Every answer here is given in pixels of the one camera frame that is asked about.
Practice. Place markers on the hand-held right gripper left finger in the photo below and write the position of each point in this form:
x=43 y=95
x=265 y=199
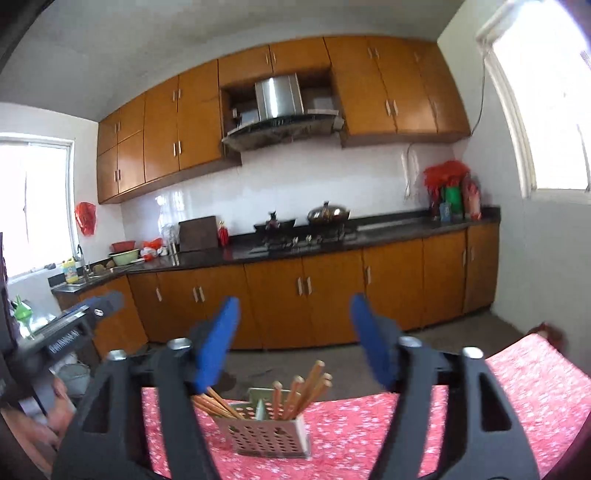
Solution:
x=217 y=341

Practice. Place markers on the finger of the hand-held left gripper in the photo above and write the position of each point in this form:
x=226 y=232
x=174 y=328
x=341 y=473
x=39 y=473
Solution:
x=106 y=303

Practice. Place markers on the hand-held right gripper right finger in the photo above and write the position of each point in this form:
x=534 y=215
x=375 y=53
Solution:
x=369 y=341

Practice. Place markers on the bunch of chopsticks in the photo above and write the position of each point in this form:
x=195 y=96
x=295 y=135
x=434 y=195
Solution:
x=295 y=397

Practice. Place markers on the perforated grey chopstick holder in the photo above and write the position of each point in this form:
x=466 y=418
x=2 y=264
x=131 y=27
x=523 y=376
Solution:
x=263 y=438

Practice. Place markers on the person's left hand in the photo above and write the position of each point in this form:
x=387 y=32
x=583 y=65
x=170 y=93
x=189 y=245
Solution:
x=60 y=406

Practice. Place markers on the steel kitchen sink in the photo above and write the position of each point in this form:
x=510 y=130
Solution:
x=81 y=285

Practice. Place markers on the white round container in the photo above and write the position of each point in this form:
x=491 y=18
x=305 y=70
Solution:
x=74 y=376

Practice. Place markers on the green plastic funnel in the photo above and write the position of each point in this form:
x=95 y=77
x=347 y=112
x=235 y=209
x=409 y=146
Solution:
x=21 y=314

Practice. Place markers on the steel sink faucet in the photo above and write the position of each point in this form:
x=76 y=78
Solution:
x=83 y=263

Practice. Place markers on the yellow detergent bottle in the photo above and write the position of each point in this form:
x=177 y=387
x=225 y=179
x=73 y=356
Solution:
x=70 y=271

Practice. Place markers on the green wash basin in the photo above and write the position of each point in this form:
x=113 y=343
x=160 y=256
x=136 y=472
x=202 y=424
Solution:
x=124 y=257

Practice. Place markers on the red plastic basket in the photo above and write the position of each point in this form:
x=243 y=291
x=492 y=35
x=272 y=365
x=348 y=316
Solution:
x=122 y=246

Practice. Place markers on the wooden lower kitchen cabinets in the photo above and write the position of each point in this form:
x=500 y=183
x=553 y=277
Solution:
x=323 y=295

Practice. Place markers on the wooden kitchen cabinets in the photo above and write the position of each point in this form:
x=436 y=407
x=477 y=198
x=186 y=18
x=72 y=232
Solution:
x=323 y=295
x=369 y=83

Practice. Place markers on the red and white bag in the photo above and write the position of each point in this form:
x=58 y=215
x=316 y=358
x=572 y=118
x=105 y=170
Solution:
x=152 y=249

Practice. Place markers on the hanging red plastic bag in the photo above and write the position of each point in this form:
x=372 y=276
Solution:
x=85 y=218

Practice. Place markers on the red floral tablecloth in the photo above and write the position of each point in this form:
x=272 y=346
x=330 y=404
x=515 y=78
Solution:
x=415 y=438

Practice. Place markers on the red bottle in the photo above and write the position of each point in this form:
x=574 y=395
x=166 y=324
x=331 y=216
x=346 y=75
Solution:
x=224 y=233

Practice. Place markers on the dark wooden cutting board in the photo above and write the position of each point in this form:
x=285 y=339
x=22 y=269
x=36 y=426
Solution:
x=198 y=233

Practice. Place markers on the black kitchen countertop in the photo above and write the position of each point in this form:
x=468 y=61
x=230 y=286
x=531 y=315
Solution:
x=392 y=228

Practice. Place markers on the black gas stove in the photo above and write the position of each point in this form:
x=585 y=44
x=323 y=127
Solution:
x=304 y=241

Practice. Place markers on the window beside sink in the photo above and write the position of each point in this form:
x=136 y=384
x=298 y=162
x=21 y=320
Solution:
x=37 y=203

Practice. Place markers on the black wok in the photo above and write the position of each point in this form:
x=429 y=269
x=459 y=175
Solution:
x=274 y=225

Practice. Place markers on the wok with lid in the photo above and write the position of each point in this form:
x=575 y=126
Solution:
x=328 y=214

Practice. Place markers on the green bottle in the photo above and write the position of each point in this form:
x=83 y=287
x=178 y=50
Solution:
x=452 y=196

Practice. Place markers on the red bag of goods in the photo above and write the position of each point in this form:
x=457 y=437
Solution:
x=445 y=177

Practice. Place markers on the steel range hood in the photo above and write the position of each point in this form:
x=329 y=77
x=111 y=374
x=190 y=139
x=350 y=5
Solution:
x=277 y=110

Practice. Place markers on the wooden upper kitchen cabinets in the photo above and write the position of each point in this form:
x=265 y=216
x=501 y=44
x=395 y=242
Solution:
x=369 y=83

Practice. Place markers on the window beside table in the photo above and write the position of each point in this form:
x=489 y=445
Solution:
x=545 y=101

